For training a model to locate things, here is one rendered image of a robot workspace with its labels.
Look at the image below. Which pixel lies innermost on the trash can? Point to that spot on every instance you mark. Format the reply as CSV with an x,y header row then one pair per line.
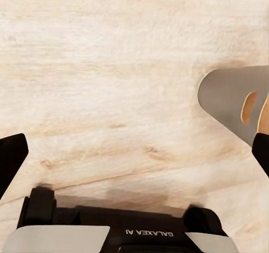
x,y
239,99

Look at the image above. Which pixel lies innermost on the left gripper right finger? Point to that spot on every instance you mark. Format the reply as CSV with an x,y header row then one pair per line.
x,y
260,150

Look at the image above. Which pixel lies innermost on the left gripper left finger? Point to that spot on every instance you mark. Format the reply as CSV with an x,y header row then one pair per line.
x,y
13,152

